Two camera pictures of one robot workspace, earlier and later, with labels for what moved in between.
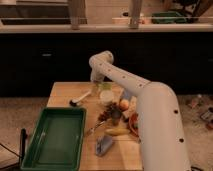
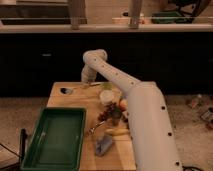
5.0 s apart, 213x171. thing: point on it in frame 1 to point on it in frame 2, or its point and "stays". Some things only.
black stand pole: (23, 140) stays
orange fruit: (124, 105) stays
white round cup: (106, 96) stays
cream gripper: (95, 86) to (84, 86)
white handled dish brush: (75, 102) to (69, 90)
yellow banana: (117, 131) stays
